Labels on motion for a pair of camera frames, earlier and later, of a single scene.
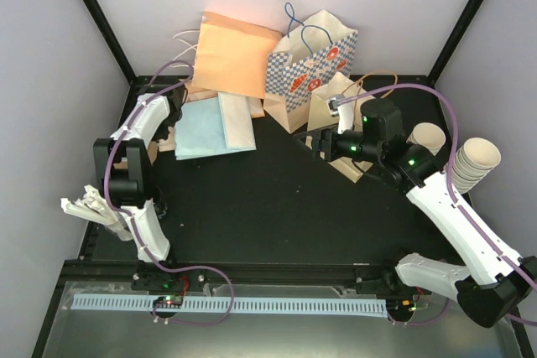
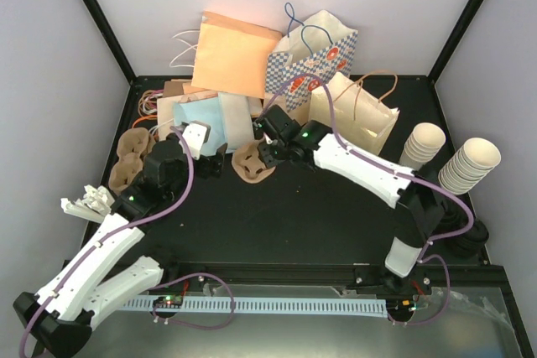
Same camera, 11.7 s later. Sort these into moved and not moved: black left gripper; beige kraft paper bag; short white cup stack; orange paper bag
Moved: black left gripper
Not moved: beige kraft paper bag; orange paper bag; short white cup stack
